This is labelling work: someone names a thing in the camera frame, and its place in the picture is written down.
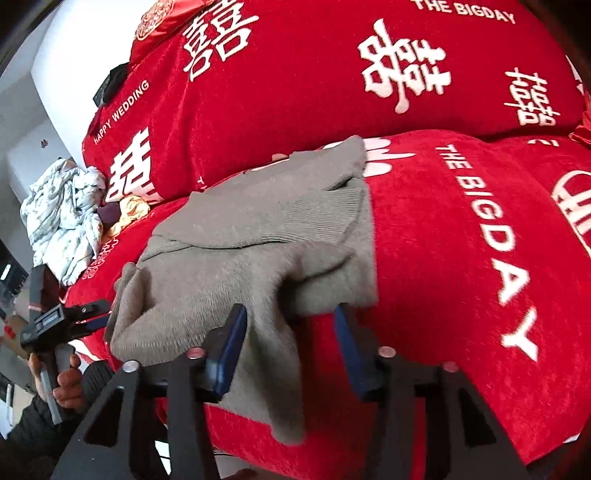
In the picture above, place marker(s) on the light blue floral quilt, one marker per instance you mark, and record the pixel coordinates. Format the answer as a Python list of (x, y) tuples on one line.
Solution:
[(61, 218)]

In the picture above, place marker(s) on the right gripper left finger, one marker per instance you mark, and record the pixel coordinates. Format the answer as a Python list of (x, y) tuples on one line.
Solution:
[(149, 422)]

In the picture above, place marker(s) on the dark purple garment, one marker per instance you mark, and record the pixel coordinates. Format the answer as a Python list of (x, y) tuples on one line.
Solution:
[(109, 214)]

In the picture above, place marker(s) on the pale orange garment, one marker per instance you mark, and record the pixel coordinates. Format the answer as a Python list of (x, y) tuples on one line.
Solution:
[(132, 208)]

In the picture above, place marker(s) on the red embroidered cushion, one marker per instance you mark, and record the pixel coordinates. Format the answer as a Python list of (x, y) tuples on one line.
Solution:
[(582, 132)]

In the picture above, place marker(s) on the left hand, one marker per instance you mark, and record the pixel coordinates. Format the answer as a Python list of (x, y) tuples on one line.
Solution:
[(69, 393)]

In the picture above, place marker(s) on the grey knit sweater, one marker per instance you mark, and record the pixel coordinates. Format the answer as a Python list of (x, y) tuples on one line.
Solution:
[(288, 241)]

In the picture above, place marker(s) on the red wedding bed cover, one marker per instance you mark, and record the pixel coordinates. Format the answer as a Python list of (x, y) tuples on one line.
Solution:
[(480, 200)]

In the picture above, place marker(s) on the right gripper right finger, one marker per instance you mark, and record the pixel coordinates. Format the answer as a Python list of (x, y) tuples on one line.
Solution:
[(431, 421)]

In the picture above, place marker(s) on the black sleeve left forearm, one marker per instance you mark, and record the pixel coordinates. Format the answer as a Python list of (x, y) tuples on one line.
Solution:
[(34, 446)]

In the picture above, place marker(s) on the red embroidered pillow at headboard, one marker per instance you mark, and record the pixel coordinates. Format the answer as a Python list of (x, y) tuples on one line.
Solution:
[(159, 22)]

